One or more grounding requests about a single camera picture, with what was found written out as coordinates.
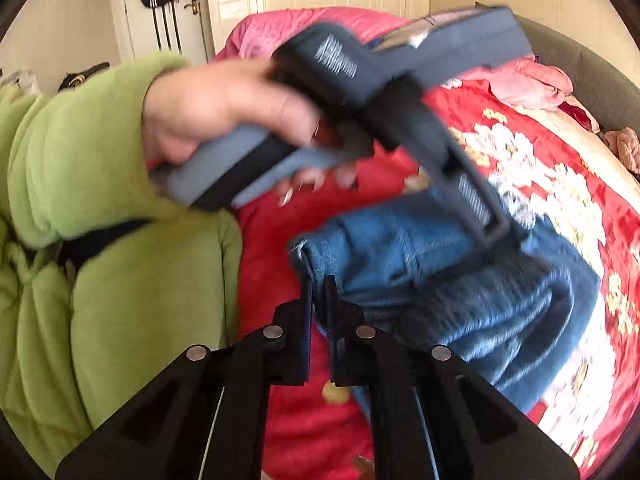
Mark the dark red cloth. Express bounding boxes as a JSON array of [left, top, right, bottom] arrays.
[[559, 101, 602, 134]]

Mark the red floral blanket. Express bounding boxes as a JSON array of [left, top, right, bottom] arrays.
[[234, 66, 640, 480]]

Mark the mauve fluffy garment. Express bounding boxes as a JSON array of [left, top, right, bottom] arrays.
[[599, 126, 640, 175]]

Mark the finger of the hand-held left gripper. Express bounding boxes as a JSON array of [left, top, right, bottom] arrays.
[[395, 77, 523, 261]]

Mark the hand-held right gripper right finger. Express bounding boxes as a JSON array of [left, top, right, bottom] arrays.
[[324, 275, 581, 480]]

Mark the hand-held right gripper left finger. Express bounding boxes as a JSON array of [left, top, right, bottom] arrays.
[[55, 280, 316, 480]]

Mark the white door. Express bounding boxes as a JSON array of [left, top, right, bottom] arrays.
[[109, 0, 209, 64]]

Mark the person's left hand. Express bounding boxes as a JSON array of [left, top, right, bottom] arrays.
[[141, 59, 362, 209]]

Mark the light pink garment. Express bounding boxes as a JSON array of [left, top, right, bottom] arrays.
[[456, 56, 575, 112]]

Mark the grey upholstered headboard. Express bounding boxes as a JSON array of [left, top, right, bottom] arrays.
[[514, 14, 640, 128]]

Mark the pink quilt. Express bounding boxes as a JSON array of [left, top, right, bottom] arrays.
[[212, 6, 426, 64]]

